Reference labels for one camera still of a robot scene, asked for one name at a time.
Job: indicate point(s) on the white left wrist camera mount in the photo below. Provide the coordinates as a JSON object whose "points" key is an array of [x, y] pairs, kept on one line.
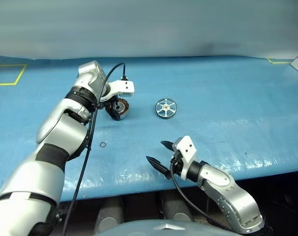
{"points": [[123, 87]]}

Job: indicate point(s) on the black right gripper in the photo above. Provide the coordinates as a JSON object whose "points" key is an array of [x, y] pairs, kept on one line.
{"points": [[177, 163]]}

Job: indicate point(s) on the silver spoked rotor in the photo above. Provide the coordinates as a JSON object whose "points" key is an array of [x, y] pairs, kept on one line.
{"points": [[166, 109]]}

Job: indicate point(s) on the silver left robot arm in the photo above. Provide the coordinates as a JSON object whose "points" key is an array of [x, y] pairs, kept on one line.
{"points": [[53, 137]]}

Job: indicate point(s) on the grey robot torso with emblem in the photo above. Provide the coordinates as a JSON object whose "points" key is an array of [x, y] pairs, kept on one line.
{"points": [[161, 227]]}

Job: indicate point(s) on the motor housing with copper windings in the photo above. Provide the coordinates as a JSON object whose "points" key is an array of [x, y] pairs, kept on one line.
{"points": [[122, 107]]}

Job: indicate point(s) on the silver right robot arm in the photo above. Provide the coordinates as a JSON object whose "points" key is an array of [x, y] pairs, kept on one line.
{"points": [[220, 182]]}

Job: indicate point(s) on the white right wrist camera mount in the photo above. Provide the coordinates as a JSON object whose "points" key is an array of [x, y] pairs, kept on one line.
{"points": [[186, 145]]}

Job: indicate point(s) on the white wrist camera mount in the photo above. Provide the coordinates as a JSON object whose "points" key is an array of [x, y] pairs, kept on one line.
{"points": [[123, 87], [186, 145]]}

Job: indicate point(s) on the blue plastic table cover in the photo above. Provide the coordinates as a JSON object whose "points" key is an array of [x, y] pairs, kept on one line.
{"points": [[213, 98]]}

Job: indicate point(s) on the grey rounded shape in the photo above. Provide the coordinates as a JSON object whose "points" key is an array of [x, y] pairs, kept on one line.
{"points": [[176, 211], [109, 216]]}

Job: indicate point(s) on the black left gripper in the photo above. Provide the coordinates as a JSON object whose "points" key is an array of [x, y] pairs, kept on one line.
{"points": [[109, 104]]}

